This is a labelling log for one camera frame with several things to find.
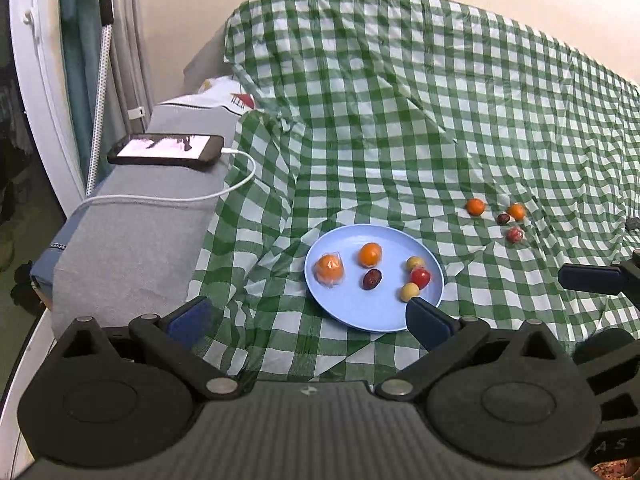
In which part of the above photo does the orange tangerine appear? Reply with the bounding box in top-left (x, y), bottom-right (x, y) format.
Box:
top-left (465, 197), bottom-right (486, 217)
top-left (508, 203), bottom-right (526, 222)

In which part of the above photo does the white charging cable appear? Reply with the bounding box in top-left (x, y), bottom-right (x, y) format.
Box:
top-left (74, 147), bottom-right (257, 212)

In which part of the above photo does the grey sofa armrest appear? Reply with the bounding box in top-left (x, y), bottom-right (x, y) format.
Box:
top-left (29, 102), bottom-right (241, 340)

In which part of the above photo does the small yellow fruit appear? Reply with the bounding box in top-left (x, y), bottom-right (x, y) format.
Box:
top-left (399, 282), bottom-right (420, 302)
top-left (406, 256), bottom-right (425, 272)

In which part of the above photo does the red fruit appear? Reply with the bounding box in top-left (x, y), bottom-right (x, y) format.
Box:
top-left (409, 266), bottom-right (431, 290)
top-left (506, 226), bottom-right (525, 244)

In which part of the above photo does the orange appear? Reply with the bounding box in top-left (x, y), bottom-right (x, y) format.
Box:
top-left (312, 252), bottom-right (345, 287)
top-left (357, 242), bottom-right (383, 268)

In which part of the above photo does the grey curtain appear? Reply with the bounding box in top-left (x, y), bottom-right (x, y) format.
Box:
top-left (111, 0), bottom-right (153, 133)

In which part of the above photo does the black smartphone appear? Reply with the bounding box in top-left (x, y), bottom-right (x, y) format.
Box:
top-left (107, 133), bottom-right (224, 171)

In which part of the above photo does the light blue round plate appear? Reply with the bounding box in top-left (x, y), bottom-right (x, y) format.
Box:
top-left (304, 224), bottom-right (445, 333)

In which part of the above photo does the white window frame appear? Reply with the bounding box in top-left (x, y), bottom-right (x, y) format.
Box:
top-left (9, 0), bottom-right (85, 216)

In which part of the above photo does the dark red date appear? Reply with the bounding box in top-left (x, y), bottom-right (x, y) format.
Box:
top-left (496, 212), bottom-right (511, 226)
top-left (361, 268), bottom-right (383, 290)

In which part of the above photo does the white printed pillow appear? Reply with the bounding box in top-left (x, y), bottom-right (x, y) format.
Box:
top-left (162, 76), bottom-right (256, 115)

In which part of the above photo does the green white checkered cloth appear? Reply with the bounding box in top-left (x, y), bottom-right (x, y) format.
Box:
top-left (190, 0), bottom-right (639, 382)

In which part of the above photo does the black white pole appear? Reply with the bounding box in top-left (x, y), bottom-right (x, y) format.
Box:
top-left (86, 0), bottom-right (114, 196)

